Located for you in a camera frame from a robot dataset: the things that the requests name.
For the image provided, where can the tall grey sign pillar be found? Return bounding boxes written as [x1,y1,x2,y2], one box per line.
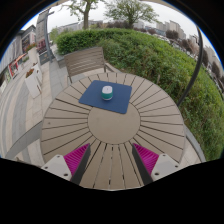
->
[34,9,56,66]

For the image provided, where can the dark curved umbrella pole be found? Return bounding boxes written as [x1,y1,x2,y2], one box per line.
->
[176,26,204,108]

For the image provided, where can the white planter box with flowers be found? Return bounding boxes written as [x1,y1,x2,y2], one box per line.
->
[24,68,42,99]
[31,61,44,84]

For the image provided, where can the blue rectangular mouse pad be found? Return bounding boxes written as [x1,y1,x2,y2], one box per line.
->
[78,79,133,115]

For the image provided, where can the distant apartment buildings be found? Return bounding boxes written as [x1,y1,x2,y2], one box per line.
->
[133,19,221,78]

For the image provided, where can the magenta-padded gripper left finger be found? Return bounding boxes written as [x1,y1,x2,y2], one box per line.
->
[40,143,92,186]

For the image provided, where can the round-crowned green tree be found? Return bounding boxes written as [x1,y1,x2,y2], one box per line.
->
[103,0,159,29]

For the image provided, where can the beige slatted outdoor chair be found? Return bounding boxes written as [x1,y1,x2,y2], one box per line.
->
[63,46,116,86]

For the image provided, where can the bare-trunked leaning tree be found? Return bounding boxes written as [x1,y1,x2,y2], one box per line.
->
[61,0,101,30]

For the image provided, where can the white and teal computer mouse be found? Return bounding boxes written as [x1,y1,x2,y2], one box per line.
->
[101,85,114,101]

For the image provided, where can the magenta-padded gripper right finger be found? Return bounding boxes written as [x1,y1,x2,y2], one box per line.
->
[131,143,183,186]

